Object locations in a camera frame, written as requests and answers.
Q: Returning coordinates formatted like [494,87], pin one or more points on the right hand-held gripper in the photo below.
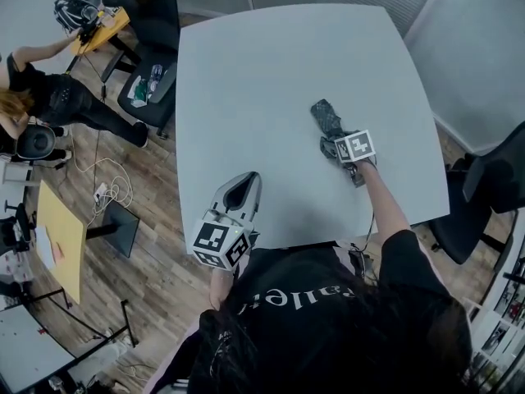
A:
[356,147]

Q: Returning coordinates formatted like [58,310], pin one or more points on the green packet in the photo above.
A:
[141,92]

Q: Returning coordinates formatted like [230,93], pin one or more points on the black square table base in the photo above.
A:
[121,228]

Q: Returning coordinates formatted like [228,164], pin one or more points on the white paper sheet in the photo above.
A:
[43,242]

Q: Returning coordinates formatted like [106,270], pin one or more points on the person's right forearm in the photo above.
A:
[383,203]

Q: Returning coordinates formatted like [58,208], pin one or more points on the black fabric office chair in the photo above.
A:
[153,31]

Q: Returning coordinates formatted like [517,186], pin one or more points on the clear plastic bottle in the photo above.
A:
[156,77]

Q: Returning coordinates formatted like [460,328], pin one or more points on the white shelf unit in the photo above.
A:
[498,326]

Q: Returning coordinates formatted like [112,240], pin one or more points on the white table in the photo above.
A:
[287,76]

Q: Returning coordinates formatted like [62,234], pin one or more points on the person's black shirt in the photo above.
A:
[328,326]

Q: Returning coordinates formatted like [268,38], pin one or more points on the black backpack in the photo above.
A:
[78,4]

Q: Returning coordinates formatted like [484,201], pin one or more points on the person's left forearm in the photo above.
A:
[220,290]

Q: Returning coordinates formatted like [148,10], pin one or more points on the black round seat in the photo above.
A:
[37,142]

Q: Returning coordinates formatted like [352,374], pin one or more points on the white crumpled paper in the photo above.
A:
[133,99]

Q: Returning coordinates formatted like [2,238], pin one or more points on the black mesh office chair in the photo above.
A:
[480,203]

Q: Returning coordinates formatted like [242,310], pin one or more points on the yellow round side table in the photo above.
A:
[104,31]

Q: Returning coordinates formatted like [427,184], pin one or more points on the grey plaid cloth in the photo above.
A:
[326,115]

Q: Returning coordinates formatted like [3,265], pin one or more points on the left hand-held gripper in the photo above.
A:
[221,242]

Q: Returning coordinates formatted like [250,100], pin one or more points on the pink paper piece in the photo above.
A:
[58,253]

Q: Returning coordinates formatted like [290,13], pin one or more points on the yellow rectangular table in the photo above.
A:
[61,236]

